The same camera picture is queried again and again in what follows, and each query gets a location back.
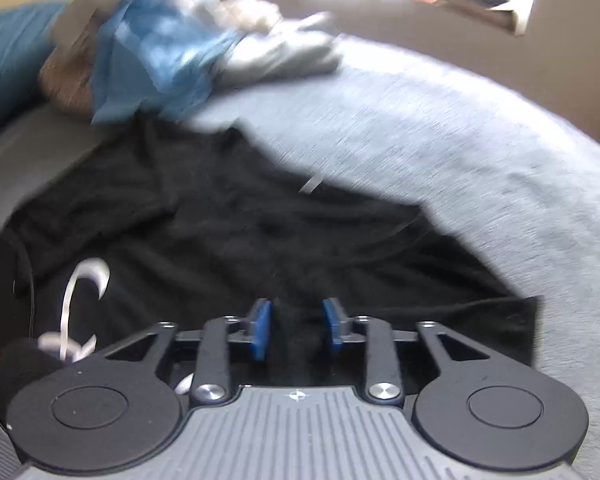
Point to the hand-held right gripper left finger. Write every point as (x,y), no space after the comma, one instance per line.
(261,330)

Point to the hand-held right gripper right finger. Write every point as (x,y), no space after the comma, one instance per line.
(332,327)

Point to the black t-shirt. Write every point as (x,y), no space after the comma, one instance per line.
(230,220)

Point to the light grey sweatshirt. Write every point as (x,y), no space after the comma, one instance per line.
(280,60)

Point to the light blue garment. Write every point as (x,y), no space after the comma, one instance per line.
(150,60)

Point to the checked beige garment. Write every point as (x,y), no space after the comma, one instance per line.
(65,85)

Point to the cream fluffy garment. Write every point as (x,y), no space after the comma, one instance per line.
(250,12)

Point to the open cardboard box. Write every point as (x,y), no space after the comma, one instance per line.
(500,17)

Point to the white shirt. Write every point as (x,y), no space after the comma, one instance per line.
(95,0)

